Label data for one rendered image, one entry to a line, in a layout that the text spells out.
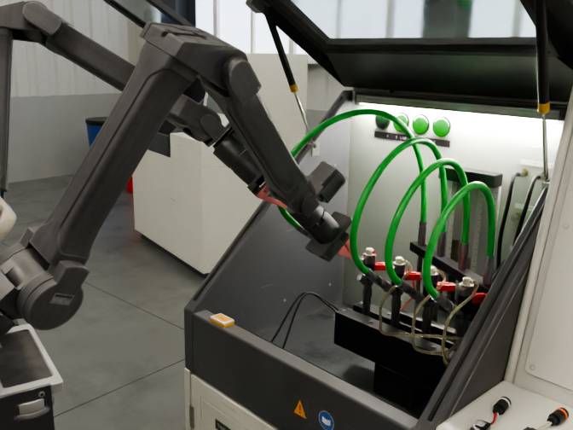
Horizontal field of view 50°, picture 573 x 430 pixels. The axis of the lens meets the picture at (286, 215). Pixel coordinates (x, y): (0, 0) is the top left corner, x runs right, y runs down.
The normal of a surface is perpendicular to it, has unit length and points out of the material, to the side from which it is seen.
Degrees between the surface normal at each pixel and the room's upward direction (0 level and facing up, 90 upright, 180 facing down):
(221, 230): 90
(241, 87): 110
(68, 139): 90
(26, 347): 0
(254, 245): 90
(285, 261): 90
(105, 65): 76
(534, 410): 0
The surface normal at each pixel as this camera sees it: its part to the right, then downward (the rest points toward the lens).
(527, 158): -0.72, 0.16
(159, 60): -0.47, -0.20
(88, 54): 0.31, 0.00
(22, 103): 0.75, 0.18
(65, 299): 0.70, 0.50
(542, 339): -0.70, -0.07
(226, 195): 0.56, 0.22
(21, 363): 0.02, -0.97
